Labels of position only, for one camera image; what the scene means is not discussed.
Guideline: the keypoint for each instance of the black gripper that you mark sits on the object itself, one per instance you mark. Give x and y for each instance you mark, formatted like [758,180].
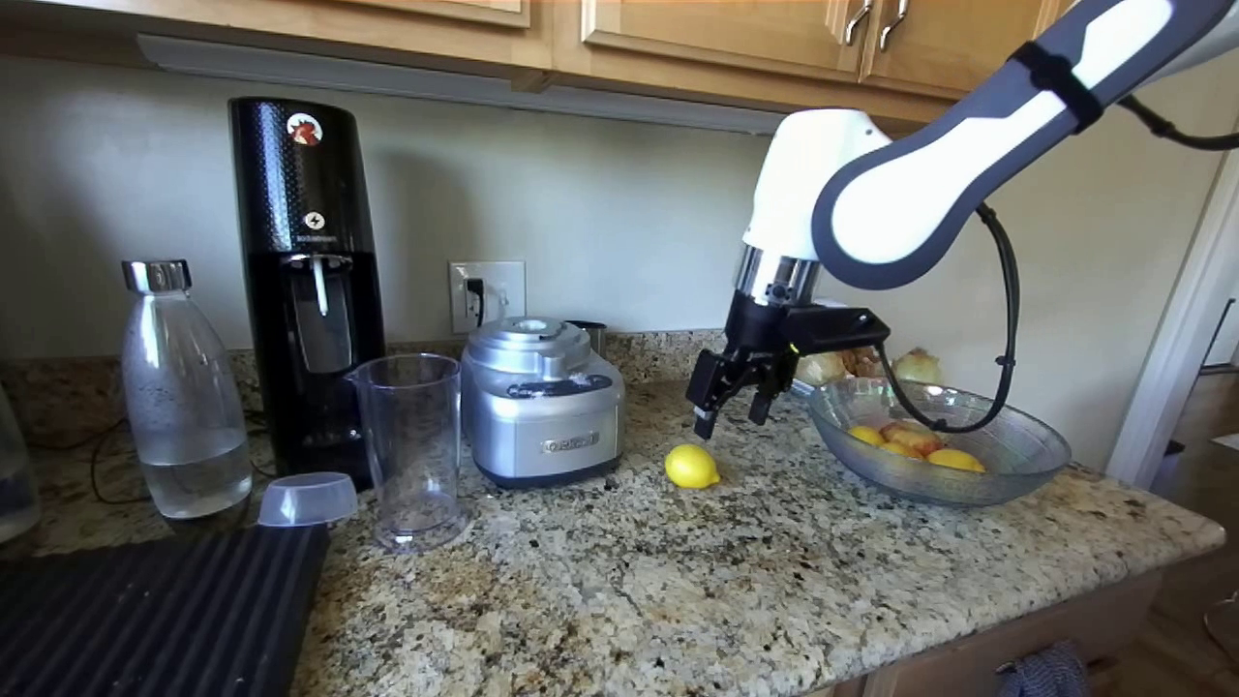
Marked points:
[764,335]

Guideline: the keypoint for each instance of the red yellow apple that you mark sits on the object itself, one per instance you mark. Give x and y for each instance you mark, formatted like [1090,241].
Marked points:
[913,437]

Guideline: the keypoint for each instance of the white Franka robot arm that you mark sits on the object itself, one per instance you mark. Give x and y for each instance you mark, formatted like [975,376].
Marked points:
[929,196]

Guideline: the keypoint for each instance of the clear glass bowl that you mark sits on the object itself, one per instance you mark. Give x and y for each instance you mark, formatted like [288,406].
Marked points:
[1020,451]

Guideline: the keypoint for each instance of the brown onion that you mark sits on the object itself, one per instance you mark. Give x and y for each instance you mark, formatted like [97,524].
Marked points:
[869,362]

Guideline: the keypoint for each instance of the small silver kitchen appliance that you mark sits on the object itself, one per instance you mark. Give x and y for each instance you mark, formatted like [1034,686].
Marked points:
[542,414]

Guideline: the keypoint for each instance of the black power plug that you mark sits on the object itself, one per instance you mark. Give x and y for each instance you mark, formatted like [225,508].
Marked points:
[476,300]

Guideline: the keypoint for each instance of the clear plastic measuring cup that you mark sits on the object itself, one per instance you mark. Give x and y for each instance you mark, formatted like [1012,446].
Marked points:
[409,440]

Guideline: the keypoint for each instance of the wooden upper cabinet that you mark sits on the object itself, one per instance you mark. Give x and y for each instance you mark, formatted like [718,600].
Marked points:
[723,32]

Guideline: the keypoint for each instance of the wooden cabinet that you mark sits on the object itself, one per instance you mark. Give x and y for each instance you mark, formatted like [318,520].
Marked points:
[723,32]
[1033,623]

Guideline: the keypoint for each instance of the wooden lower cabinet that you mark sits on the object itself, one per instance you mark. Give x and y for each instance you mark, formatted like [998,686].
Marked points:
[1033,623]

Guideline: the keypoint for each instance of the grey hanging towel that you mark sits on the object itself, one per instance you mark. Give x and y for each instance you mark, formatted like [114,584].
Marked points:
[1042,676]

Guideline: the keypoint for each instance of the translucent plastic lid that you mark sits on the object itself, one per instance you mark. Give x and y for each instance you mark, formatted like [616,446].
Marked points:
[307,500]

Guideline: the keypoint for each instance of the black soda maker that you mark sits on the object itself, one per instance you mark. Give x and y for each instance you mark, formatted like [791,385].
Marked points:
[302,196]

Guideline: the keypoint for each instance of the glass bottle with steel cap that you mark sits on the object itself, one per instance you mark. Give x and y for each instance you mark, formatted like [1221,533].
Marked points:
[189,388]

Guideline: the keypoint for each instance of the black ribbed drying mat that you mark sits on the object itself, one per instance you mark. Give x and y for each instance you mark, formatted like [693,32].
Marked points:
[155,623]

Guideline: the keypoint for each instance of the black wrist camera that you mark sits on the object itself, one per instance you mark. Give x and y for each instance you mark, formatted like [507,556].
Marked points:
[838,330]

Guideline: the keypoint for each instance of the white wall outlet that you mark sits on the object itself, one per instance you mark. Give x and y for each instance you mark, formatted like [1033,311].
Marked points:
[507,294]

